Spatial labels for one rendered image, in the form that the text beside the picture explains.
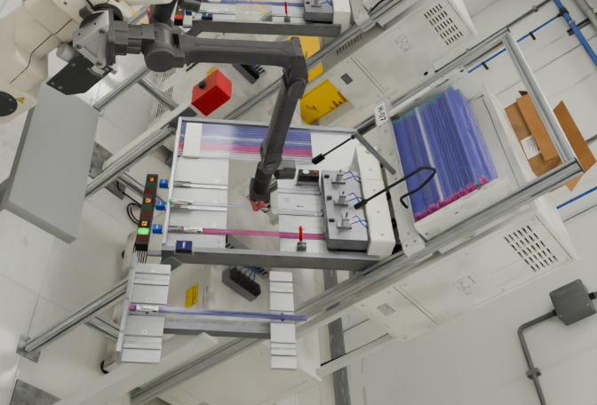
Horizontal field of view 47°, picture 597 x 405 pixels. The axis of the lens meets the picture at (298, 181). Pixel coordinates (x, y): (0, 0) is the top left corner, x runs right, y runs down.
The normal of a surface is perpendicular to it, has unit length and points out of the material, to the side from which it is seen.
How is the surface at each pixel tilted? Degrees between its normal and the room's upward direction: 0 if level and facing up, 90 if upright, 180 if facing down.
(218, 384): 90
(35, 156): 0
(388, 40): 90
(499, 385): 90
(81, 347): 0
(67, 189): 0
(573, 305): 90
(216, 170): 44
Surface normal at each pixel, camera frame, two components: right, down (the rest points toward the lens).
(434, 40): 0.04, 0.68
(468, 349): -0.62, -0.55
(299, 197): 0.12, -0.73
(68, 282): 0.77, -0.49
